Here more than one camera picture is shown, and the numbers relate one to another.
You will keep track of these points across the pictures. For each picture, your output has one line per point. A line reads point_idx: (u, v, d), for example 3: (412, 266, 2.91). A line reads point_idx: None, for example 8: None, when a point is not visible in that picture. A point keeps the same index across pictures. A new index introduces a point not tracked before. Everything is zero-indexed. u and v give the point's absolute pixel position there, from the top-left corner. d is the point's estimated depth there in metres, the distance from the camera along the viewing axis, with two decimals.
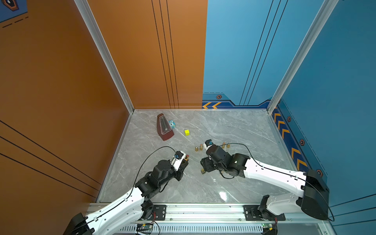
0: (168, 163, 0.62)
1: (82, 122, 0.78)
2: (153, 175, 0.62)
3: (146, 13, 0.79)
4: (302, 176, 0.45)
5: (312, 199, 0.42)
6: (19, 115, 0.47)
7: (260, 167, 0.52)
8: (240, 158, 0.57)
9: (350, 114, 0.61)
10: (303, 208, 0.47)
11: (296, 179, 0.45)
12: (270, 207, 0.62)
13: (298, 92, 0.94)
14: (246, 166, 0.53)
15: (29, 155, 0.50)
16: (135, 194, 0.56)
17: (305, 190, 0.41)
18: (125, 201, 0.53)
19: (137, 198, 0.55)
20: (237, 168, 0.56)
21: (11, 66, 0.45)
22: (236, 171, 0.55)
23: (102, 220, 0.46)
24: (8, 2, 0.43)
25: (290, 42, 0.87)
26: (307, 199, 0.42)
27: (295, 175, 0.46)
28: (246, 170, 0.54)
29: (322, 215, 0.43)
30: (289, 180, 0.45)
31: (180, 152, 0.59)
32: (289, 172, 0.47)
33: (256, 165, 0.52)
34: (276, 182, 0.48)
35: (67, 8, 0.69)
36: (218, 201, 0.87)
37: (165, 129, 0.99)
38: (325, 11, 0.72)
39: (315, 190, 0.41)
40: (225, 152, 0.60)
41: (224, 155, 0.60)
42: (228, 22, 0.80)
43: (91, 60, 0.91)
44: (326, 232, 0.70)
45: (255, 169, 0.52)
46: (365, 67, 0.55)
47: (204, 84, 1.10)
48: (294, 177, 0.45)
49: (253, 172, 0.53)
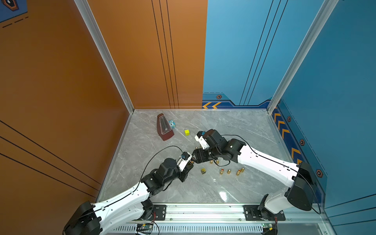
0: (175, 162, 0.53)
1: (82, 123, 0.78)
2: (159, 172, 0.62)
3: (146, 13, 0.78)
4: (294, 167, 0.45)
5: (300, 190, 0.42)
6: (19, 115, 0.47)
7: (254, 153, 0.52)
8: (235, 143, 0.57)
9: (350, 114, 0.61)
10: (289, 197, 0.48)
11: (288, 170, 0.45)
12: (268, 204, 0.63)
13: (298, 93, 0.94)
14: (241, 152, 0.53)
15: (29, 155, 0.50)
16: (141, 188, 0.56)
17: (296, 181, 0.42)
18: (131, 195, 0.53)
19: (143, 193, 0.56)
20: (232, 152, 0.55)
21: (11, 66, 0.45)
22: (229, 155, 0.56)
23: (109, 210, 0.47)
24: (8, 2, 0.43)
25: (290, 42, 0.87)
26: (296, 189, 0.43)
27: (288, 166, 0.46)
28: (240, 155, 0.54)
29: (306, 206, 0.45)
30: (281, 170, 0.46)
31: (187, 152, 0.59)
32: (283, 162, 0.47)
33: (251, 152, 0.52)
34: (268, 171, 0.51)
35: (67, 8, 0.69)
36: (218, 201, 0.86)
37: (165, 129, 0.99)
38: (325, 12, 0.72)
39: (305, 182, 0.41)
40: (221, 137, 0.60)
41: (220, 140, 0.60)
42: (228, 22, 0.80)
43: (91, 61, 0.91)
44: (326, 232, 0.70)
45: (250, 155, 0.52)
46: (365, 66, 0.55)
47: (204, 84, 1.10)
48: (287, 168, 0.45)
49: (246, 158, 0.53)
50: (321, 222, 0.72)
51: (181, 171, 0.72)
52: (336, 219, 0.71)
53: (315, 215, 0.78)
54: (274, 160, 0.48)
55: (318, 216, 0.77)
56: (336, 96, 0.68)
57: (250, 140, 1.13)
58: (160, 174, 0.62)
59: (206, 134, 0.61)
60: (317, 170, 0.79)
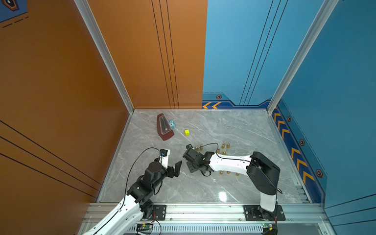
0: (158, 165, 0.62)
1: (82, 122, 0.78)
2: (146, 178, 0.61)
3: (146, 14, 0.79)
4: (248, 158, 0.52)
5: (253, 176, 0.49)
6: (19, 116, 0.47)
7: (220, 158, 0.60)
8: (207, 155, 0.66)
9: (350, 113, 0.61)
10: (257, 186, 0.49)
11: (243, 162, 0.52)
12: (264, 204, 0.64)
13: (298, 93, 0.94)
14: (210, 161, 0.62)
15: (29, 155, 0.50)
16: (128, 202, 0.55)
17: (249, 169, 0.48)
18: (120, 212, 0.52)
19: (131, 206, 0.54)
20: (206, 164, 0.65)
21: (11, 65, 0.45)
22: (205, 167, 0.64)
23: None
24: (8, 2, 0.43)
25: (290, 42, 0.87)
26: (251, 176, 0.49)
27: (243, 159, 0.53)
28: (210, 164, 0.63)
29: (271, 190, 0.49)
30: (239, 164, 0.53)
31: (165, 149, 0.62)
32: (240, 157, 0.55)
33: (218, 158, 0.61)
34: (232, 169, 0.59)
35: (67, 8, 0.69)
36: (218, 200, 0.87)
37: (165, 129, 0.99)
38: (325, 12, 0.72)
39: (256, 168, 0.48)
40: (197, 152, 0.71)
41: (196, 155, 0.70)
42: (228, 22, 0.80)
43: (91, 60, 0.91)
44: (326, 232, 0.70)
45: (217, 160, 0.60)
46: (366, 67, 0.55)
47: (204, 84, 1.10)
48: (243, 161, 0.53)
49: (215, 164, 0.62)
50: (321, 222, 0.72)
51: (166, 168, 0.71)
52: (336, 219, 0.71)
53: (315, 215, 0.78)
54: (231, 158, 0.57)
55: (318, 216, 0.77)
56: (335, 96, 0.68)
57: (250, 140, 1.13)
58: (147, 178, 0.61)
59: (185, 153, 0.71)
60: (317, 170, 0.79)
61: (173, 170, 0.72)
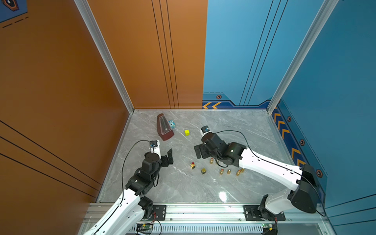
0: (155, 155, 0.61)
1: (82, 122, 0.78)
2: (144, 170, 0.60)
3: (146, 13, 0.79)
4: (297, 170, 0.44)
5: (305, 194, 0.42)
6: (20, 115, 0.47)
7: (256, 158, 0.50)
8: (236, 147, 0.55)
9: (350, 113, 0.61)
10: (293, 200, 0.47)
11: (292, 173, 0.44)
12: (269, 205, 0.63)
13: (298, 92, 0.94)
14: (242, 156, 0.52)
15: (29, 155, 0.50)
16: (128, 196, 0.53)
17: (300, 184, 0.41)
18: (120, 207, 0.50)
19: (131, 199, 0.53)
20: (233, 156, 0.54)
21: (11, 65, 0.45)
22: (230, 160, 0.54)
23: (101, 232, 0.44)
24: (8, 2, 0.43)
25: (290, 42, 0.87)
26: (301, 192, 0.42)
27: (291, 169, 0.45)
28: (241, 160, 0.53)
29: (310, 209, 0.45)
30: (284, 173, 0.45)
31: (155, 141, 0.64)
32: (285, 165, 0.46)
33: (253, 156, 0.51)
34: (271, 175, 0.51)
35: (67, 8, 0.70)
36: (218, 201, 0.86)
37: (165, 129, 0.99)
38: (325, 11, 0.72)
39: (309, 185, 0.41)
40: (221, 141, 0.58)
41: (220, 143, 0.57)
42: (228, 21, 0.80)
43: (91, 60, 0.91)
44: (326, 232, 0.70)
45: (252, 159, 0.50)
46: (366, 67, 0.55)
47: (204, 84, 1.10)
48: (290, 171, 0.45)
49: (248, 162, 0.52)
50: (321, 222, 0.72)
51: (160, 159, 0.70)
52: (336, 219, 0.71)
53: (315, 215, 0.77)
54: (273, 163, 0.47)
55: (318, 216, 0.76)
56: (335, 96, 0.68)
57: (250, 140, 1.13)
58: (145, 171, 0.60)
59: (207, 139, 0.59)
60: (317, 170, 0.79)
61: (167, 158, 0.72)
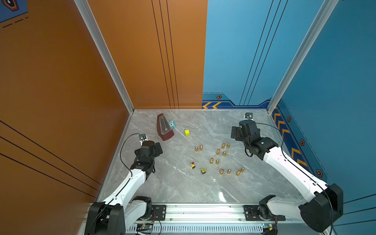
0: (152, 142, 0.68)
1: (82, 123, 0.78)
2: (143, 155, 0.67)
3: (146, 13, 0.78)
4: (323, 185, 0.42)
5: (318, 206, 0.40)
6: (20, 116, 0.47)
7: (283, 157, 0.51)
8: (268, 142, 0.56)
9: (350, 113, 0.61)
10: (303, 210, 0.45)
11: (314, 183, 0.43)
12: (270, 203, 0.63)
13: (298, 93, 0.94)
14: (270, 150, 0.53)
15: (29, 155, 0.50)
16: (135, 173, 0.58)
17: (318, 196, 0.40)
18: (132, 179, 0.54)
19: (139, 174, 0.58)
20: (261, 148, 0.55)
21: (10, 65, 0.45)
22: (257, 150, 0.56)
23: (121, 195, 0.47)
24: (8, 2, 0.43)
25: (290, 42, 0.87)
26: (314, 202, 0.41)
27: (316, 180, 0.43)
28: (268, 153, 0.54)
29: (318, 226, 0.42)
30: (305, 181, 0.44)
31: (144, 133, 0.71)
32: (312, 176, 0.45)
33: (281, 155, 0.51)
34: (290, 176, 0.49)
35: (67, 8, 0.70)
36: (218, 200, 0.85)
37: (165, 129, 0.99)
38: (325, 11, 0.72)
39: (328, 202, 0.39)
40: (256, 129, 0.60)
41: (254, 132, 0.60)
42: (228, 21, 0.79)
43: (91, 60, 0.91)
44: (326, 231, 0.70)
45: (278, 157, 0.51)
46: (366, 67, 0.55)
47: (204, 85, 1.10)
48: (313, 181, 0.43)
49: (273, 157, 0.52)
50: None
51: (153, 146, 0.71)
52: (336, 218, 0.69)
53: None
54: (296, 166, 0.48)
55: None
56: (335, 96, 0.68)
57: None
58: (145, 154, 0.67)
59: (245, 123, 0.61)
60: (317, 170, 0.79)
61: None
